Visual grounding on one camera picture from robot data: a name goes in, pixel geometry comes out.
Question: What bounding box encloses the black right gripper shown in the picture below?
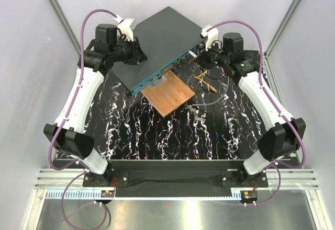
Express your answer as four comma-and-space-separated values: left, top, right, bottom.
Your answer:
194, 40, 229, 71

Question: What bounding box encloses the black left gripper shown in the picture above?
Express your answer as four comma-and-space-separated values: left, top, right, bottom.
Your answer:
109, 36, 148, 65

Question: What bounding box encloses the dark grey network switch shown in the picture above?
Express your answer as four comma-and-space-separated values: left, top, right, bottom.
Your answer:
111, 6, 204, 97

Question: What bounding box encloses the silver transceiver module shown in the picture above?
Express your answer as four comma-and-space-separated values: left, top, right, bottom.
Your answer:
189, 51, 197, 58
187, 106, 197, 113
194, 114, 206, 123

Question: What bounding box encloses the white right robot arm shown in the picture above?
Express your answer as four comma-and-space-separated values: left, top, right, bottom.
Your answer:
195, 30, 306, 187

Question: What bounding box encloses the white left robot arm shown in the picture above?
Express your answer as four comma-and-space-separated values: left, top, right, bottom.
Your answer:
43, 19, 148, 186

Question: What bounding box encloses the wooden board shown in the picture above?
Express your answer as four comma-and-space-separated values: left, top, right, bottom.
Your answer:
141, 71, 195, 117

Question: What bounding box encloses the black cable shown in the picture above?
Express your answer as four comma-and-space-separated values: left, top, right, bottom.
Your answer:
203, 65, 227, 81

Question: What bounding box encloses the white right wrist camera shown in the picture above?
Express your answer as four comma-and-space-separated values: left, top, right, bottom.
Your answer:
200, 25, 219, 51

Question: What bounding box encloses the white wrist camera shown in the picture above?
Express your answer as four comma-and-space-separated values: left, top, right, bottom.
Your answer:
200, 25, 219, 51
114, 15, 136, 41

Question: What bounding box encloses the yellow fibre cable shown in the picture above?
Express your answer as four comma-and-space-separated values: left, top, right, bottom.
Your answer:
195, 69, 217, 94

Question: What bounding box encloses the silver metal bracket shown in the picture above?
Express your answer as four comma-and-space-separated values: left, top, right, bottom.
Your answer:
151, 75, 167, 88

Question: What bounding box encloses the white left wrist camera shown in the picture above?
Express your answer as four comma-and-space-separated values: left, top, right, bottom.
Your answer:
114, 15, 136, 41

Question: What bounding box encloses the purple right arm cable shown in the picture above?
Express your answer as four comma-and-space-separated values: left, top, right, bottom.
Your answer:
206, 20, 307, 169

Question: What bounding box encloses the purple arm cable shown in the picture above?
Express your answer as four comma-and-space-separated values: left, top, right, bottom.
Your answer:
206, 20, 307, 169
48, 9, 118, 172

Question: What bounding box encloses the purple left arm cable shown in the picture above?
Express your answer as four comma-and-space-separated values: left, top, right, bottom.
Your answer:
48, 9, 118, 172

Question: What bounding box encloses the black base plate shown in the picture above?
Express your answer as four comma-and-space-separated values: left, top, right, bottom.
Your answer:
83, 159, 291, 198

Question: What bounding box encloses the aluminium frame rail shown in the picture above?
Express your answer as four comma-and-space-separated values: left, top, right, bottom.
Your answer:
35, 169, 319, 201

